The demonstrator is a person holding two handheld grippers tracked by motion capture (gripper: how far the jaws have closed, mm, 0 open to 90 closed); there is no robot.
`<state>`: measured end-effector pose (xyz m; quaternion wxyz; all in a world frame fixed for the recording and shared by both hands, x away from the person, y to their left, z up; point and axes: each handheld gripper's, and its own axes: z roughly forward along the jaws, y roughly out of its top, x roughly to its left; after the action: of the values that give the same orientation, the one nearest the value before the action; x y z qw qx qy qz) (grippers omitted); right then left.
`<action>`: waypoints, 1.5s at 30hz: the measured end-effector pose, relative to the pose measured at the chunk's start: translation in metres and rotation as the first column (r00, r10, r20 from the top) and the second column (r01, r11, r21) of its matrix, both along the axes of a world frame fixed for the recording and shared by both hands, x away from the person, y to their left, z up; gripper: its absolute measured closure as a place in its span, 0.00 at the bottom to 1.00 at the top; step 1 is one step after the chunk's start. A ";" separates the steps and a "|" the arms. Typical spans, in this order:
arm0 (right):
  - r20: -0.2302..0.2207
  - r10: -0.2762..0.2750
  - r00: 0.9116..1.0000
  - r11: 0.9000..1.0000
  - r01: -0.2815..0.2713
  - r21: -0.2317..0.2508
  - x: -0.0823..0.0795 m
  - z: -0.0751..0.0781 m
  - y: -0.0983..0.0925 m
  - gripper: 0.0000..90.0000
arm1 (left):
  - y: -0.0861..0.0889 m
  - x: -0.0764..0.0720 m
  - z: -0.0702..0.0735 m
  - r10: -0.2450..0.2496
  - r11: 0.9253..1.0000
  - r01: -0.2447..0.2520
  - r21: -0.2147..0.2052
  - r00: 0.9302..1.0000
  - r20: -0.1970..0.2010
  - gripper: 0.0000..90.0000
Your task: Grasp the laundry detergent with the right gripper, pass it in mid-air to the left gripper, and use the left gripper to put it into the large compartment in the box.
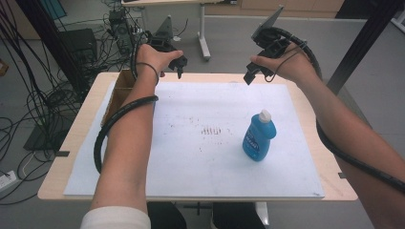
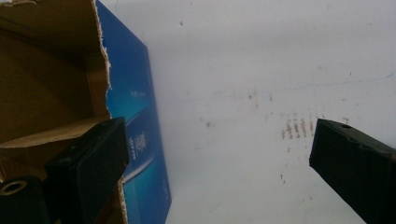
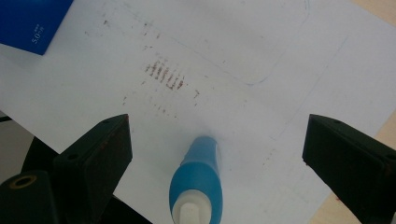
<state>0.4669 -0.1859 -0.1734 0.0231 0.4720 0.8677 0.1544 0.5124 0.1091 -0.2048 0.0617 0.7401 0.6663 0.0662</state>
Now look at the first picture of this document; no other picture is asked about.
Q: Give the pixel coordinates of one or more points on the black computer tower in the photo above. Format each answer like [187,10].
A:
[79,44]

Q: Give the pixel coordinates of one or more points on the white desk with leg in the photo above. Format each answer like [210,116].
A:
[203,35]

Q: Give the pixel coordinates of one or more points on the brown cardboard box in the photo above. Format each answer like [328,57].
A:
[119,95]

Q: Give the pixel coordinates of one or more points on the light wooden table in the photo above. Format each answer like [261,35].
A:
[331,178]

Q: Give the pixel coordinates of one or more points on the black metal post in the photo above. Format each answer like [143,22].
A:
[359,47]
[52,41]

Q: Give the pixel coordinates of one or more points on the person's left hand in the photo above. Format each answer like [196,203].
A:
[153,58]

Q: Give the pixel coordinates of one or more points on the blue bottle with white cap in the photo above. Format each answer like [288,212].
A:
[258,138]

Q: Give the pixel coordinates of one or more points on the dark floor mat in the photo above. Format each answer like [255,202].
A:
[44,140]

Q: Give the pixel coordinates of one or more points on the person's right hand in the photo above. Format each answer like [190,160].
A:
[291,65]

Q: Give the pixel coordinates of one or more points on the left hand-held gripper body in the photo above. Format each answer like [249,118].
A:
[162,43]

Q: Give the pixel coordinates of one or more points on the white sheet mat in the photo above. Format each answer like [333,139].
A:
[203,159]

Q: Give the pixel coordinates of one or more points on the person's legs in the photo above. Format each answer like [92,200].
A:
[235,216]

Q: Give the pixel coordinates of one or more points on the grey electronic device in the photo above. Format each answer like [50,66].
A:
[120,30]

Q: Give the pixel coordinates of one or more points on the white power strip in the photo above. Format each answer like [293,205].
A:
[7,180]

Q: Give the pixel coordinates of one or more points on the thin black wristband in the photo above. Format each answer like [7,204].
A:
[153,67]

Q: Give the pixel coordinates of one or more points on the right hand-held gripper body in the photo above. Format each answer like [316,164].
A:
[270,41]

